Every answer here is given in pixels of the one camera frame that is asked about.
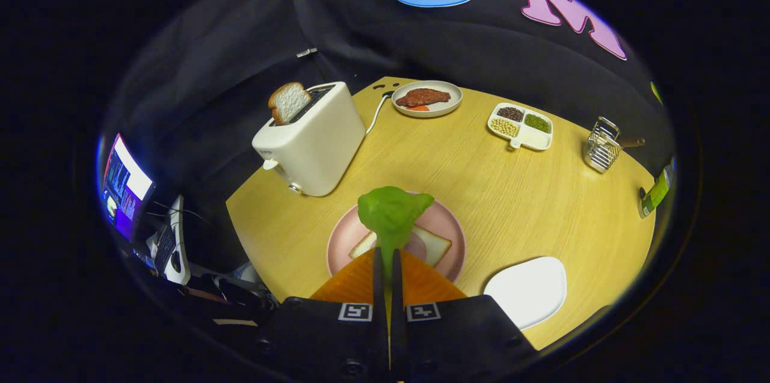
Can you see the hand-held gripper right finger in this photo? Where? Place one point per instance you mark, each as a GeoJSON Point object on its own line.
{"type": "Point", "coordinates": [457, 335]}

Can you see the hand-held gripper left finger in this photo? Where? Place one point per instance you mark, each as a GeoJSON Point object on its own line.
{"type": "Point", "coordinates": [325, 335]}

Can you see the green lettuce leaf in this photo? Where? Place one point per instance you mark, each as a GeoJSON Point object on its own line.
{"type": "Point", "coordinates": [391, 211]}

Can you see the toasted bread slice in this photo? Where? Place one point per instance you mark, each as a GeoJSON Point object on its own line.
{"type": "Point", "coordinates": [289, 101]}

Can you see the white square plate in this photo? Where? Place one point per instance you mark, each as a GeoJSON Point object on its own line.
{"type": "Point", "coordinates": [526, 293]}

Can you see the white bread slice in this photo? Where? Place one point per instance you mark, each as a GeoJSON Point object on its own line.
{"type": "Point", "coordinates": [438, 248]}

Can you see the dark equipment pile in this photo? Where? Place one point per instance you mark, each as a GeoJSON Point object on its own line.
{"type": "Point", "coordinates": [234, 299]}

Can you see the pink ham slice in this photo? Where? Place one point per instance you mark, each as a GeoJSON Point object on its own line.
{"type": "Point", "coordinates": [416, 246]}

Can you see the pink round plate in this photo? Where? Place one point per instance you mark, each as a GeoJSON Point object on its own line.
{"type": "Point", "coordinates": [448, 226]}

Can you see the white keyboard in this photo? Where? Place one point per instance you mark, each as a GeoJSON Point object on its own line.
{"type": "Point", "coordinates": [165, 245]}

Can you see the white toaster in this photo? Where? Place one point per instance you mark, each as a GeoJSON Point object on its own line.
{"type": "Point", "coordinates": [319, 142]}

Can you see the white divided dish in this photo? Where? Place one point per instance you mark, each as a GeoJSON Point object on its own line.
{"type": "Point", "coordinates": [538, 141]}

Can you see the yellow soybeans heap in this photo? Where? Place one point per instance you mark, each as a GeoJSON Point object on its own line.
{"type": "Point", "coordinates": [504, 127]}

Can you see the green mung beans heap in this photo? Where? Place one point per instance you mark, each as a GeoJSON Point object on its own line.
{"type": "Point", "coordinates": [537, 123]}

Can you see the dark red beans heap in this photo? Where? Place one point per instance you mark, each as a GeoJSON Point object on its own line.
{"type": "Point", "coordinates": [510, 113]}

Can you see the white round plate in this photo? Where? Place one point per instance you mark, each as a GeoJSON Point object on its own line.
{"type": "Point", "coordinates": [450, 105]}

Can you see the brown steak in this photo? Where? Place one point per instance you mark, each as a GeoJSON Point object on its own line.
{"type": "Point", "coordinates": [421, 97]}

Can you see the green bottle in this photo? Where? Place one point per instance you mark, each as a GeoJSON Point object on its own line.
{"type": "Point", "coordinates": [657, 190]}

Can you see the computer monitor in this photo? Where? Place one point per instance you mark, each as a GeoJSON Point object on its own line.
{"type": "Point", "coordinates": [123, 184]}

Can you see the silver clip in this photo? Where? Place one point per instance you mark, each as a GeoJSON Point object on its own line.
{"type": "Point", "coordinates": [307, 52]}

